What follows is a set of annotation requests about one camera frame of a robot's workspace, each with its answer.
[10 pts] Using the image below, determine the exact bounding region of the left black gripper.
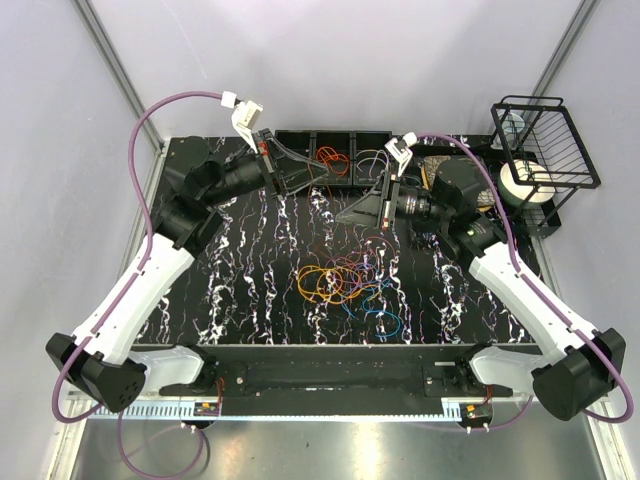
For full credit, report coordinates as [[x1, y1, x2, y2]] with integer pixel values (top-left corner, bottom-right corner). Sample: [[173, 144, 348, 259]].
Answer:
[[203, 129, 330, 207]]

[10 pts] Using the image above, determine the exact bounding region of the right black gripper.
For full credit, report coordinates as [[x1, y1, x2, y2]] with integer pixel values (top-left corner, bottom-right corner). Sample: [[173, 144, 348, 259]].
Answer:
[[335, 171, 451, 230]]

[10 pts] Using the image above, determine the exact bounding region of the brown cable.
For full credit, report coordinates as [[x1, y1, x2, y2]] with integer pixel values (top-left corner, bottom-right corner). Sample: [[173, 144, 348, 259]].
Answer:
[[305, 164, 331, 201]]

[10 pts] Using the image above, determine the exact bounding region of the white cable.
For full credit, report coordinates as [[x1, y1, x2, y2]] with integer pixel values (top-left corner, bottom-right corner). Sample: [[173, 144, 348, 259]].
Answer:
[[355, 148, 391, 181]]

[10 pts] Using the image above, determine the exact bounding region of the orange cable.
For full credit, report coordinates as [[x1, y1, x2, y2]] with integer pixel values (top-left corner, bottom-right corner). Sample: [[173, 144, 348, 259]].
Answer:
[[315, 144, 352, 179]]

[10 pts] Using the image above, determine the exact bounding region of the blue cable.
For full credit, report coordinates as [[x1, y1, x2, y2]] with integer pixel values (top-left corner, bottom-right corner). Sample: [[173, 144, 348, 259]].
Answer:
[[344, 279, 404, 341]]

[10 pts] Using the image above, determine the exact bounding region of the yellow cable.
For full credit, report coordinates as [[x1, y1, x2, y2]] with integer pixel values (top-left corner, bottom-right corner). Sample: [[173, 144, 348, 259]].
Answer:
[[297, 264, 366, 306]]

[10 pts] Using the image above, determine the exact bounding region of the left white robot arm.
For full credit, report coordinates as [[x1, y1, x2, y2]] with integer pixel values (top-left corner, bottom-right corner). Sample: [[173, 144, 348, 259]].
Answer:
[[45, 130, 328, 413]]

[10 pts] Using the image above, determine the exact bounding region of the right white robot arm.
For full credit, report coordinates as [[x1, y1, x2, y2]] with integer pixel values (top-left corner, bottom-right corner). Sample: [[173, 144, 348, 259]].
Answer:
[[336, 159, 628, 421]]

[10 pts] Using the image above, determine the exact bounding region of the black three-compartment bin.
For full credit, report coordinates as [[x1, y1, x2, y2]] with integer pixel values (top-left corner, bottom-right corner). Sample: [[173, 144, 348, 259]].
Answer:
[[275, 130, 392, 188]]

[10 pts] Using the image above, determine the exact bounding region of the black tray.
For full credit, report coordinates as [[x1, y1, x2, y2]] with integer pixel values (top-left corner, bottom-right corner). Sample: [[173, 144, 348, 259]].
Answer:
[[411, 142, 543, 237]]

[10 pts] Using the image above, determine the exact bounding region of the white ceramic bowl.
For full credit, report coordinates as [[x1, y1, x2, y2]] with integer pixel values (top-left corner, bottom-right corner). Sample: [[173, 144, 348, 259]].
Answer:
[[498, 160, 556, 209]]

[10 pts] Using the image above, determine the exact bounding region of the pale blue cup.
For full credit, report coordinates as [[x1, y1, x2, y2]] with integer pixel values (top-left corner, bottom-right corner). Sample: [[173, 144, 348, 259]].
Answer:
[[491, 113, 526, 150]]

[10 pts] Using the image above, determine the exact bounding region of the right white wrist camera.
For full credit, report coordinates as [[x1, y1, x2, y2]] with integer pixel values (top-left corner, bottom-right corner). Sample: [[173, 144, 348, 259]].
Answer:
[[385, 132, 418, 177]]

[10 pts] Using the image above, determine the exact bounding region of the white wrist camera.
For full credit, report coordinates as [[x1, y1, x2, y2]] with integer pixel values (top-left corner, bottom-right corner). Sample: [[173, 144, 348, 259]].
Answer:
[[220, 91, 264, 153], [385, 132, 418, 177]]

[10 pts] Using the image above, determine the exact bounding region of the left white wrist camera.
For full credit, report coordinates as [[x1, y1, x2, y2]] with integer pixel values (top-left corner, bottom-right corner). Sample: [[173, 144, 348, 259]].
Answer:
[[220, 91, 264, 153]]

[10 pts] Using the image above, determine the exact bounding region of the pink cable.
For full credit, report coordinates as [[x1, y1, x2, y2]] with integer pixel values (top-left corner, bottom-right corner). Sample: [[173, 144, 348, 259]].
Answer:
[[324, 237, 399, 291]]

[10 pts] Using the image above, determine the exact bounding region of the black wire dish rack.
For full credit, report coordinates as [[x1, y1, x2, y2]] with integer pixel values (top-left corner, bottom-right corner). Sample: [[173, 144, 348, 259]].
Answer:
[[491, 95, 601, 238]]

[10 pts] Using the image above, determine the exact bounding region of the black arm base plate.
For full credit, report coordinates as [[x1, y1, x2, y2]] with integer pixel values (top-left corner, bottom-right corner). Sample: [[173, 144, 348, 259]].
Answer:
[[160, 345, 512, 420]]

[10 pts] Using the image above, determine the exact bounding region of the aluminium ruler rail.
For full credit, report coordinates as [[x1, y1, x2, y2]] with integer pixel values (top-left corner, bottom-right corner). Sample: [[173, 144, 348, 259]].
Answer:
[[122, 400, 479, 423]]

